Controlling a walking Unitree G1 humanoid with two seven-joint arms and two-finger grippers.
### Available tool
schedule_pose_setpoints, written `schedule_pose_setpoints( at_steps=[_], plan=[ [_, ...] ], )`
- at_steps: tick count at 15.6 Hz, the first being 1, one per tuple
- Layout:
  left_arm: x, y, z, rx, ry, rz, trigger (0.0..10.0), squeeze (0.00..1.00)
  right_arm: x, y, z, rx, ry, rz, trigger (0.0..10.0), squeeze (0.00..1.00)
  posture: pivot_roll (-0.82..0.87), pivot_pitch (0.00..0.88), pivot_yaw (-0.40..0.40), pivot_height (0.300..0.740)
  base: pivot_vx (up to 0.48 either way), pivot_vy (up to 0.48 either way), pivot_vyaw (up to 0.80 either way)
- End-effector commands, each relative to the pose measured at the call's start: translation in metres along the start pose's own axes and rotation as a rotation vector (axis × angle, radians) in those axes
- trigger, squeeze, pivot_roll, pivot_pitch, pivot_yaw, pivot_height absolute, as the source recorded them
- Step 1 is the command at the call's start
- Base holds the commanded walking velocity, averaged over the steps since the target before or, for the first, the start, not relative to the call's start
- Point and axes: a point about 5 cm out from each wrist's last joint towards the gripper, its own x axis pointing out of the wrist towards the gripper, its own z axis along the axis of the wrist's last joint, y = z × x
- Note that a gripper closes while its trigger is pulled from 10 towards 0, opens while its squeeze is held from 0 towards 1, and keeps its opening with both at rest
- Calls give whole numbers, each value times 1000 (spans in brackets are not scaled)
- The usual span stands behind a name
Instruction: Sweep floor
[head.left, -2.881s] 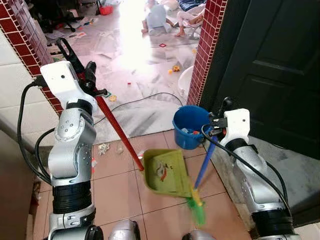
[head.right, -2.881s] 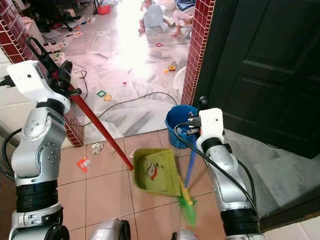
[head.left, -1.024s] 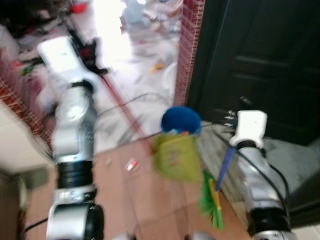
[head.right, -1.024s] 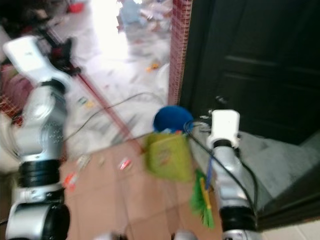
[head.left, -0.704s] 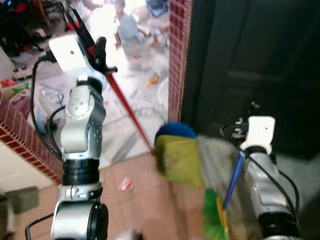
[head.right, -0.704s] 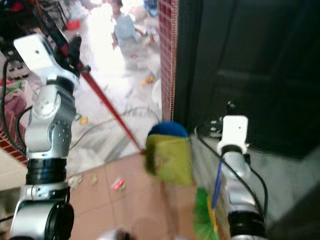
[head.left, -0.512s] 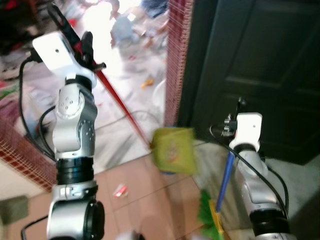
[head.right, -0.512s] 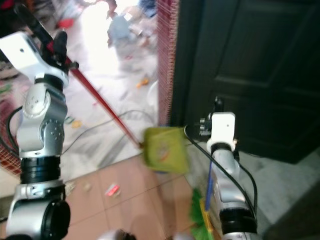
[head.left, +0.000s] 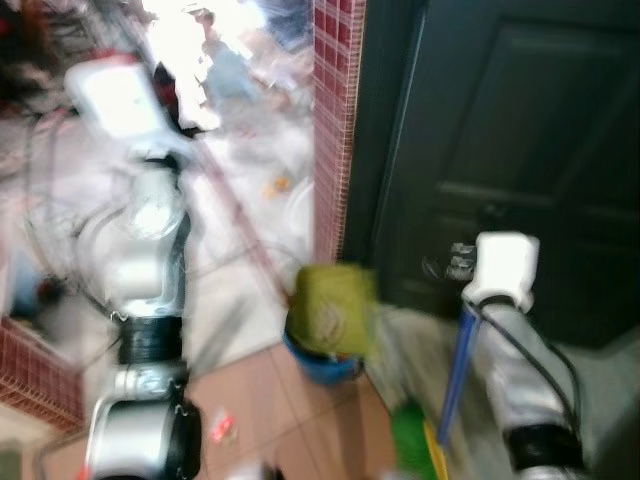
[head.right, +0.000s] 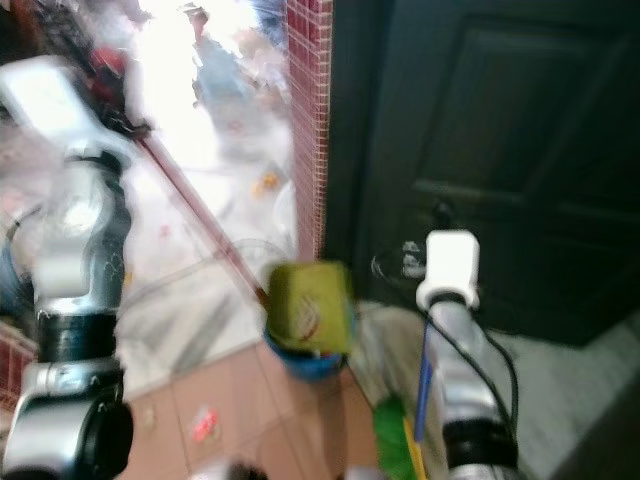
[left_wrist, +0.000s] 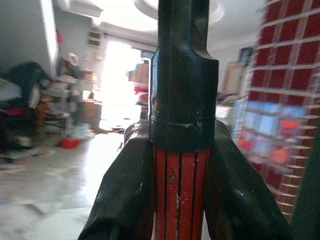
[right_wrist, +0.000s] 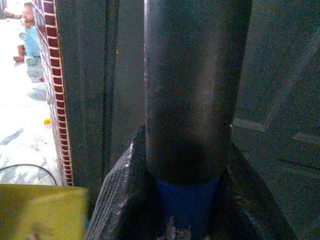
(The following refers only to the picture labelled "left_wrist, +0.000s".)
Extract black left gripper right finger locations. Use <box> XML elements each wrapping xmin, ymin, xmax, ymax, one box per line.
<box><xmin>204</xmin><ymin>121</ymin><xmax>296</xmax><ymax>240</ymax></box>

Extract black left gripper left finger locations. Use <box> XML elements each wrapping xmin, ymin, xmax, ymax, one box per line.
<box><xmin>77</xmin><ymin>119</ymin><xmax>156</xmax><ymax>240</ymax></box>

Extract red plastic bowl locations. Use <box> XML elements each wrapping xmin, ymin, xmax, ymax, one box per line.
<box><xmin>59</xmin><ymin>138</ymin><xmax>81</xmax><ymax>149</ymax></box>

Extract dark framed picture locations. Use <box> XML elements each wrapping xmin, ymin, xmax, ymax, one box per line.
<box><xmin>238</xmin><ymin>46</ymin><xmax>254</xmax><ymax>66</ymax></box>

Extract dark clothes pile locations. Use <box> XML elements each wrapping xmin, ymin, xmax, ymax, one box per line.
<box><xmin>0</xmin><ymin>61</ymin><xmax>54</xmax><ymax>152</ymax></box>

